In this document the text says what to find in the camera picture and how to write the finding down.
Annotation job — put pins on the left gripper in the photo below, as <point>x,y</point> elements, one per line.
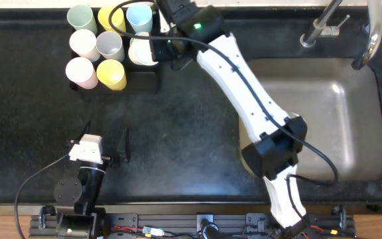
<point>113,160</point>

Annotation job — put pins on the yellow cup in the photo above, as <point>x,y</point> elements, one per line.
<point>110,73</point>
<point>118,23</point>

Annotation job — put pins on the pink cup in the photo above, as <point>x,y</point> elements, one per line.
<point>80,71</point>

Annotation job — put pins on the white cup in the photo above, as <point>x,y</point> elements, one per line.
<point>83,43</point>
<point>141,51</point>

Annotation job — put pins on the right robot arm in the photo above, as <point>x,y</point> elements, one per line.
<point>244,86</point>

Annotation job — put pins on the black tray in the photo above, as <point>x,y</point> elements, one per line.
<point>141,81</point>

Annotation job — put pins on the grey cup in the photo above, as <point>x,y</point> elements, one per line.
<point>109,44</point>

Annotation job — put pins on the blue cup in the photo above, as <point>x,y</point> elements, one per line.
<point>139,18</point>

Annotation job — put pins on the steel tap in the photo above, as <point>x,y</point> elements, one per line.
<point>310,34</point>

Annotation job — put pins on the steel sink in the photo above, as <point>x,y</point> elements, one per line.
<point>353,116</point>

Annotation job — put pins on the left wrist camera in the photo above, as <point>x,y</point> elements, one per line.
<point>86,149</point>

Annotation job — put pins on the mounting rail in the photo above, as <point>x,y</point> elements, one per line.
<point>171,220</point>

